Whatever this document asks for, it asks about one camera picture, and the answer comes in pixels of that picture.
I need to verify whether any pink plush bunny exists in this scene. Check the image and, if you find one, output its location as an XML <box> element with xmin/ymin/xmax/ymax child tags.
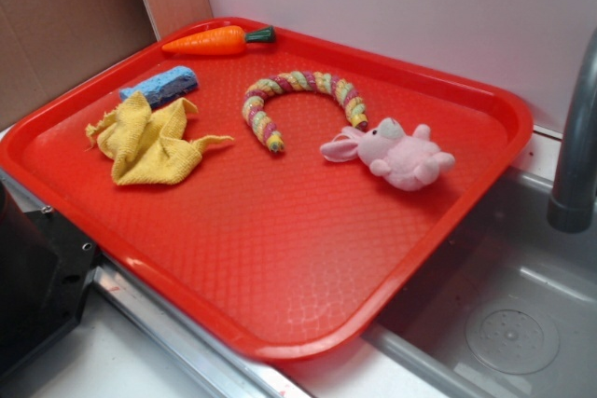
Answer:
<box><xmin>320</xmin><ymin>117</ymin><xmax>455</xmax><ymax>192</ymax></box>

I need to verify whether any red plastic tray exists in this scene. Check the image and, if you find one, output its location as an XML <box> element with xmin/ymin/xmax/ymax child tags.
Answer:
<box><xmin>1</xmin><ymin>28</ymin><xmax>533</xmax><ymax>362</ymax></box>

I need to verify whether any orange plastic carrot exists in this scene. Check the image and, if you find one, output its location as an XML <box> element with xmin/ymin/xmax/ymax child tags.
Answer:
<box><xmin>161</xmin><ymin>25</ymin><xmax>276</xmax><ymax>56</ymax></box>

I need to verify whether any yellow cloth rag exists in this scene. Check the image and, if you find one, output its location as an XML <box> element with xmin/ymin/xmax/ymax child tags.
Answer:
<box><xmin>85</xmin><ymin>91</ymin><xmax>233</xmax><ymax>186</ymax></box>

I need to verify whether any blue sponge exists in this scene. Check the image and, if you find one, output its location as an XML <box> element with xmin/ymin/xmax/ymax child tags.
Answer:
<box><xmin>118</xmin><ymin>65</ymin><xmax>199</xmax><ymax>109</ymax></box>

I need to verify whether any grey toy sink basin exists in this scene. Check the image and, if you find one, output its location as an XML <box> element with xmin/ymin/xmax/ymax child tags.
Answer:
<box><xmin>365</xmin><ymin>169</ymin><xmax>596</xmax><ymax>397</ymax></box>

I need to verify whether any grey metal faucet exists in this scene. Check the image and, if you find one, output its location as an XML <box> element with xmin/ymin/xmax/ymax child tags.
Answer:
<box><xmin>547</xmin><ymin>34</ymin><xmax>596</xmax><ymax>233</ymax></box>

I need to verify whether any brown cardboard panel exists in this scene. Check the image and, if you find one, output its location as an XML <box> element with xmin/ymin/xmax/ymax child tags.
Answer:
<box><xmin>1</xmin><ymin>0</ymin><xmax>212</xmax><ymax>129</ymax></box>

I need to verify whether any multicolour twisted rope toy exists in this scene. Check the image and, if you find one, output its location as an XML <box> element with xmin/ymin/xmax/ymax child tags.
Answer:
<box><xmin>242</xmin><ymin>71</ymin><xmax>368</xmax><ymax>154</ymax></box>

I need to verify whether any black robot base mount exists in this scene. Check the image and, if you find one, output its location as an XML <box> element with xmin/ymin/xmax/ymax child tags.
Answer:
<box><xmin>1</xmin><ymin>186</ymin><xmax>99</xmax><ymax>380</ymax></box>

